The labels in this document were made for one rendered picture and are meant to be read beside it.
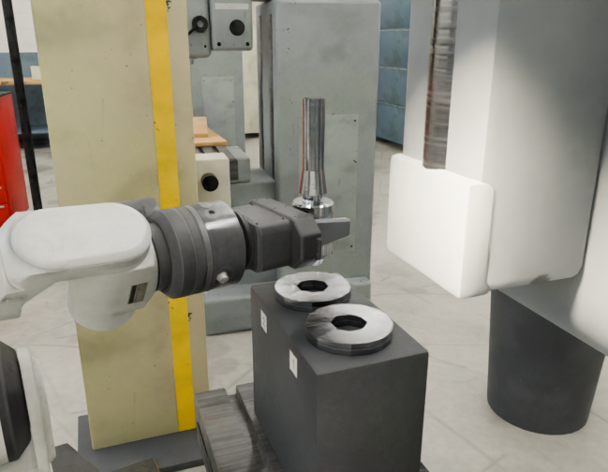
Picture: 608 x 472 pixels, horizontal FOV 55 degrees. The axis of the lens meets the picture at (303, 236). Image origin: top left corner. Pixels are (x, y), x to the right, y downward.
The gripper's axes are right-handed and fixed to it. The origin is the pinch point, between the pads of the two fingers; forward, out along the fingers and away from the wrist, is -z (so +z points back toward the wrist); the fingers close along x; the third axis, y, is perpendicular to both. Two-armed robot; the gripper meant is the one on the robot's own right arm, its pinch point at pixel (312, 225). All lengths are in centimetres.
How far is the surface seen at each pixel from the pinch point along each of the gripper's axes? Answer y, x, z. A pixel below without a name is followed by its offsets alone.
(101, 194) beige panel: 26, 127, -11
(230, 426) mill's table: 27.6, 6.4, 8.0
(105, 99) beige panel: -3, 126, -15
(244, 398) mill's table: 27.6, 10.8, 3.5
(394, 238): -14.4, -39.6, 25.2
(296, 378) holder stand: 12.4, -9.0, 8.1
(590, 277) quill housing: -14, -44, 22
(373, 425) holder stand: 15.9, -15.5, 3.5
